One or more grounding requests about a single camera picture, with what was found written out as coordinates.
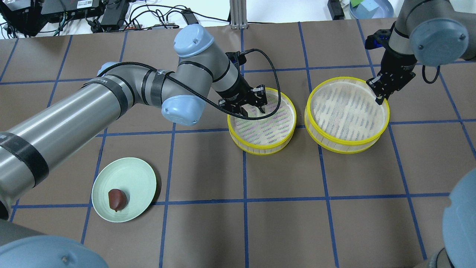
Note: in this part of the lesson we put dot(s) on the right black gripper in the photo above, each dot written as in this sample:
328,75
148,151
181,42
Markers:
396,64

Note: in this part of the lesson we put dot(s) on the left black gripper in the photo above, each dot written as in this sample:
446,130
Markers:
235,92

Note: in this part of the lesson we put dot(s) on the yellow steamer layer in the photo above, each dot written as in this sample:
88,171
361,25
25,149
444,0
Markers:
342,115
266,136

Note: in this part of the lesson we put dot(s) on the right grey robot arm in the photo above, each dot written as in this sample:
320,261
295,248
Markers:
431,32

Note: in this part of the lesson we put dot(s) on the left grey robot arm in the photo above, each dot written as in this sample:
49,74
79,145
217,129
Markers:
30,150

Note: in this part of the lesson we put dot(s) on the blue plate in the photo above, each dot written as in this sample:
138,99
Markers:
385,10

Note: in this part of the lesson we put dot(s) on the blue cube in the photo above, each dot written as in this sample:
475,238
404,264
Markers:
368,6

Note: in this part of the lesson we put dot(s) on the green cube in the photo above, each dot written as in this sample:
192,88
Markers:
354,3

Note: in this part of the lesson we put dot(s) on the light green plate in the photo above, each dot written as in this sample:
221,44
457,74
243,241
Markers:
133,176

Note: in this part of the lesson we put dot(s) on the black power brick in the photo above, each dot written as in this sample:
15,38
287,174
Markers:
114,15

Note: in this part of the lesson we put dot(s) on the dark red bun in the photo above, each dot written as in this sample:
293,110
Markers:
117,199

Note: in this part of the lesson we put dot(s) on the aluminium frame post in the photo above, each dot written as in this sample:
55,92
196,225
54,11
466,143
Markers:
238,13

